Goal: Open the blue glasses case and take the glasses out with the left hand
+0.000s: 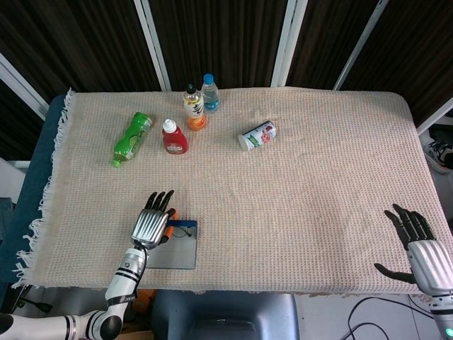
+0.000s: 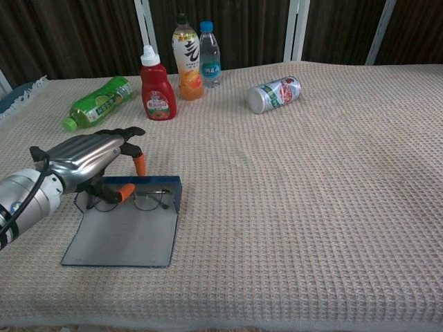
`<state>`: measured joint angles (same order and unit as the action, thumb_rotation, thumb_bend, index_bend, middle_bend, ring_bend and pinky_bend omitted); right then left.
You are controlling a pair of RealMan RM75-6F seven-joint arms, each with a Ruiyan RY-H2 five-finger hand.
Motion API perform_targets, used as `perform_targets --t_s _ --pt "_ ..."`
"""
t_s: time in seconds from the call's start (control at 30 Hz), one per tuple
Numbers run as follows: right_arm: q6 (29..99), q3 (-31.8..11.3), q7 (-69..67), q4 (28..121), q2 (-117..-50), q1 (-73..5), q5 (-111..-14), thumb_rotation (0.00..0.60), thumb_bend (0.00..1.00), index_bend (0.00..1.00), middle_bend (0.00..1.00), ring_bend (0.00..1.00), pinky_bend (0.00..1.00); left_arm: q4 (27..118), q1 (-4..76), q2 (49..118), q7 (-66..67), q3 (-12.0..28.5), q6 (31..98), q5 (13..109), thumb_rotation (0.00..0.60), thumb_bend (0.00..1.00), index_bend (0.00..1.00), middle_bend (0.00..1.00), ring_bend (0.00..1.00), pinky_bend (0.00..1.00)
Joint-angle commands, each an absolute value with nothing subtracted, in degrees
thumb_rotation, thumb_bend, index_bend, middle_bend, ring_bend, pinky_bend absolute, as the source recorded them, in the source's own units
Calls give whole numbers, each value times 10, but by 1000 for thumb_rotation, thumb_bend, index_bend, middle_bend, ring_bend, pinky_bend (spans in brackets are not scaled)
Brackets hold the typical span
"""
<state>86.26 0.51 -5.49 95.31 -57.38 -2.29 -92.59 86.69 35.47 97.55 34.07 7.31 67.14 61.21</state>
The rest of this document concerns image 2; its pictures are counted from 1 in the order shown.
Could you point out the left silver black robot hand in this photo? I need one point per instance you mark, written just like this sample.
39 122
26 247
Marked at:
86 155

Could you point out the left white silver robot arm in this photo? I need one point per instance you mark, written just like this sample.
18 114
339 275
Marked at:
24 204

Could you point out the green drink bottle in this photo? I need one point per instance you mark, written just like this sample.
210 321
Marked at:
98 103

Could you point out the blue table pad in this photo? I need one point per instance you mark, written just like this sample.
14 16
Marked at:
15 98

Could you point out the red ketchup squeeze bottle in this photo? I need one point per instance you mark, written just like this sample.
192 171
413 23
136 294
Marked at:
157 93

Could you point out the orange drink bottle black cap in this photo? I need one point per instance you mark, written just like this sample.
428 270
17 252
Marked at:
189 69

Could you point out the clear water bottle blue cap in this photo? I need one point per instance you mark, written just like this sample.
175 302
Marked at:
210 58

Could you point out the beige waffle fringed tablecloth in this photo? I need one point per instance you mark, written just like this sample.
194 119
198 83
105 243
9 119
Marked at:
277 207

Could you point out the white printed drink can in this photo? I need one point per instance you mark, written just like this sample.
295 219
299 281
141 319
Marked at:
275 95

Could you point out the thin black frame eyeglasses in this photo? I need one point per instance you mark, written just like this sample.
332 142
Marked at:
149 202

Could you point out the white partition frame post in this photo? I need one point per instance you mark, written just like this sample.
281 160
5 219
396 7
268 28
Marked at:
145 31
5 83
298 31
380 32

